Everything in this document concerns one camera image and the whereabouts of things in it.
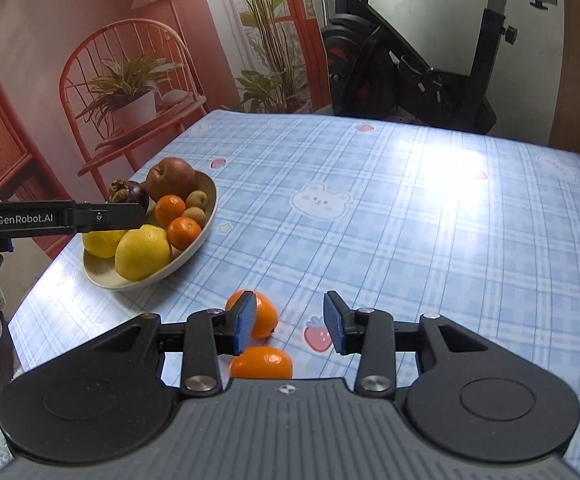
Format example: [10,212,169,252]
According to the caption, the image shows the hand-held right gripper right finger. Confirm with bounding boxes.
[322,290,490,398]

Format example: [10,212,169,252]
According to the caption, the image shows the cream oval bowl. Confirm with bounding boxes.
[82,170,219,291]

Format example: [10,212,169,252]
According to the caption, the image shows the wall poster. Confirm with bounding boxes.
[0,0,331,261]

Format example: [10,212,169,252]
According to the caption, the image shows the yellow lemon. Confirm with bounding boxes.
[82,229,128,259]
[115,224,173,282]

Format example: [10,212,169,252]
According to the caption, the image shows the dark purple mangosteen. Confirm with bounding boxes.
[108,180,151,216]

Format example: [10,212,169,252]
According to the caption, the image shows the small orange mandarin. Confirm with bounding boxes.
[155,194,188,228]
[230,346,294,380]
[166,216,203,252]
[225,289,279,339]

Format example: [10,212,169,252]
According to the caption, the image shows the black exercise bike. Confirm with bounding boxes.
[320,0,558,136]

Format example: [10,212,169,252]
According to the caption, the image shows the red apple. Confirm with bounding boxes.
[145,157,199,203]

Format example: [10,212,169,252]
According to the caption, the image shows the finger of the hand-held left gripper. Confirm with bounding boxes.
[72,202,149,235]

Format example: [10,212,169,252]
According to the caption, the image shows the blue plaid tablecloth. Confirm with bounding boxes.
[7,107,580,480]

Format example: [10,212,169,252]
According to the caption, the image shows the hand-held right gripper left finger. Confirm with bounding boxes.
[92,290,258,398]

